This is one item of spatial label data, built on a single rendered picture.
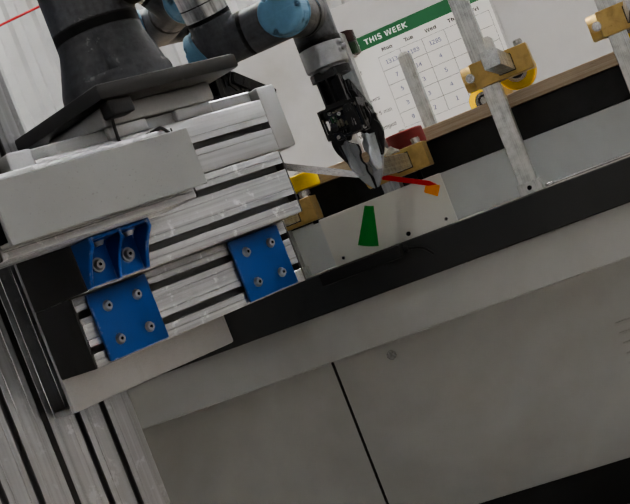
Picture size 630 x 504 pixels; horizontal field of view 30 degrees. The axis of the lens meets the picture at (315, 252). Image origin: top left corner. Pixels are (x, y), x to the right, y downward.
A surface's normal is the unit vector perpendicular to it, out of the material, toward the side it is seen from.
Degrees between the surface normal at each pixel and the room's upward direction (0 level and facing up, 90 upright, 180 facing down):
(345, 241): 90
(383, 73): 90
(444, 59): 90
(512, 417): 90
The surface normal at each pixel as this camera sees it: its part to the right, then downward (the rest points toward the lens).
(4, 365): 0.62, -0.23
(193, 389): -0.25, 0.11
